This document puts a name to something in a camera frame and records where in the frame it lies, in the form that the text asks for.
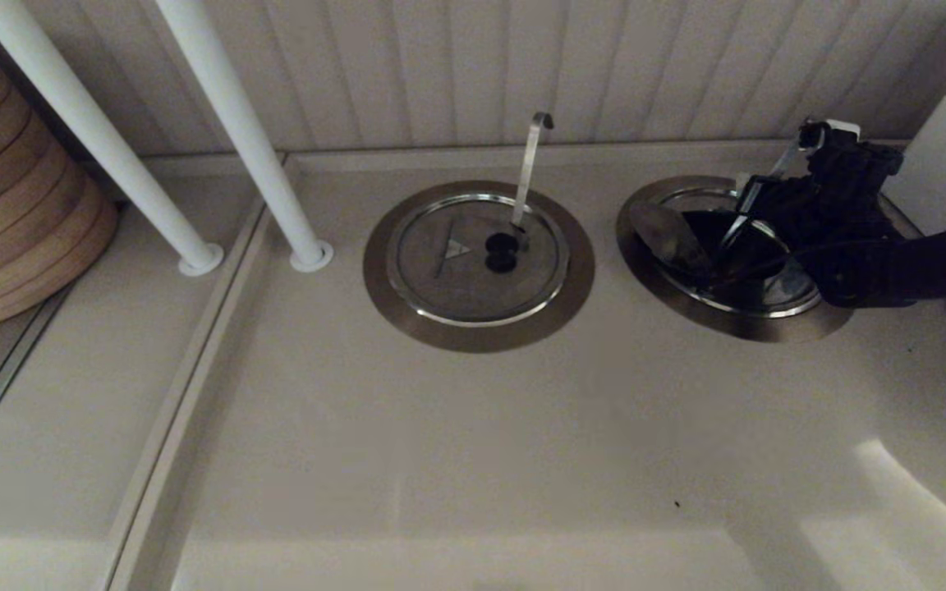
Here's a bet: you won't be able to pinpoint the round steel hinged lid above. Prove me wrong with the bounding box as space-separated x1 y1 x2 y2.
387 194 571 328
629 197 823 317

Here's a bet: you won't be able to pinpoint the white teal tissue box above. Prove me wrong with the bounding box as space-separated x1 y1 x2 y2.
884 29 946 235

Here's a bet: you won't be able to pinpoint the round brushed steel well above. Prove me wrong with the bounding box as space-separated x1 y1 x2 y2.
617 175 856 341
364 181 595 354

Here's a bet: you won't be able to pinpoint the white pole base flange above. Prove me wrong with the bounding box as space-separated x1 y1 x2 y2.
291 240 335 274
180 244 227 277

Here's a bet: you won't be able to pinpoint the white round support pole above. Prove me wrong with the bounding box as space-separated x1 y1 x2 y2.
0 0 215 263
157 0 326 262

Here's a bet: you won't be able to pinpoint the stacked bamboo steamer baskets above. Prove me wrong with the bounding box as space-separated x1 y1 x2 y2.
0 41 121 333

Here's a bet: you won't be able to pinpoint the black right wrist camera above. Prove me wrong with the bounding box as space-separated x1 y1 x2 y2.
800 121 861 153

